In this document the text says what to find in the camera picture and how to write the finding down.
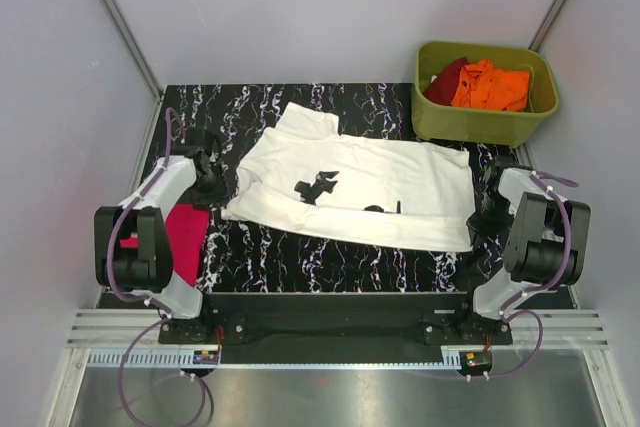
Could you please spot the orange t-shirt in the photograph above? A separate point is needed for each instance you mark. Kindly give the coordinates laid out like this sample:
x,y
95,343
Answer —
x,y
484,86

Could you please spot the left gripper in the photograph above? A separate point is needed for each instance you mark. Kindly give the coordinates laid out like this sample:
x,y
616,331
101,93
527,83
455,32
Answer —
x,y
215,195

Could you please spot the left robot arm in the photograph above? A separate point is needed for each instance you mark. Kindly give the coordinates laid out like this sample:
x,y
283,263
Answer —
x,y
190,317

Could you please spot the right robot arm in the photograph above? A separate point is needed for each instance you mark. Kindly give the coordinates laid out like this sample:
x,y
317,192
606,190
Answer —
x,y
545,238

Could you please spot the olive green plastic bin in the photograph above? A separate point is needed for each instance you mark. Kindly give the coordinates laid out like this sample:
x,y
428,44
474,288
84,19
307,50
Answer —
x,y
434,121

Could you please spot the white printed t-shirt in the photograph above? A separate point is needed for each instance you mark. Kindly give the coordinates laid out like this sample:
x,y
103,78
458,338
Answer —
x,y
303,176

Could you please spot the dark red t-shirt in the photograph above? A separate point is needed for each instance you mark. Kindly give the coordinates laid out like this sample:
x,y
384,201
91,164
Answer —
x,y
443,87

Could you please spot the folded pink t-shirt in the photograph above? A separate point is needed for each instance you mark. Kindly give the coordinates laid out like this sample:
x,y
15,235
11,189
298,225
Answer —
x,y
152,249

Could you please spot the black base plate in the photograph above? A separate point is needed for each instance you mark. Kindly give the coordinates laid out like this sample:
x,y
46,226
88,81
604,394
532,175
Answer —
x,y
335,330

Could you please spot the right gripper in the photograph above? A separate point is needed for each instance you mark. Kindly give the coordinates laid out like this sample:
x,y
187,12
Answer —
x,y
479,231

